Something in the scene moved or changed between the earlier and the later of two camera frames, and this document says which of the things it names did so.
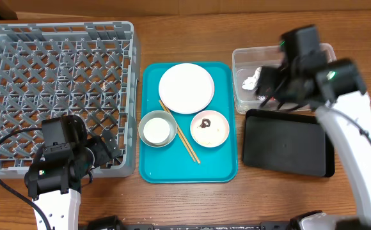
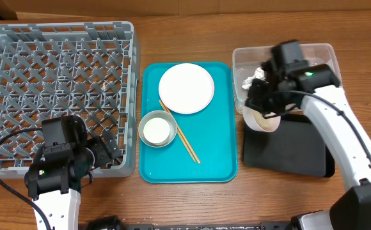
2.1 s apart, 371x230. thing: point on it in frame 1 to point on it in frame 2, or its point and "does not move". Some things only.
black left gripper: (109, 148) does not move
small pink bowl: (210, 128) to (267, 122)
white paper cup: (156, 130) does not move
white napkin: (251, 83) does not move
